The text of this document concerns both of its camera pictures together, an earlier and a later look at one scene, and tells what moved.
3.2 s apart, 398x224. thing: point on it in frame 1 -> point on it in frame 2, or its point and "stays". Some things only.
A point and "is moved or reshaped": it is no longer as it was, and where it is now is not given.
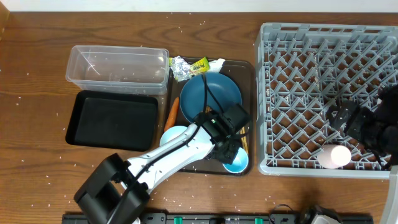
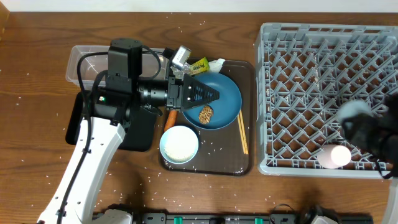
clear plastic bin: [122, 70] stays
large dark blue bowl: [206, 91] stays
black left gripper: [226, 152] -> [175, 92]
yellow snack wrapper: [201, 66] stays
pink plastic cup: [332, 156] stays
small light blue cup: [239, 163] is moved or reshaped
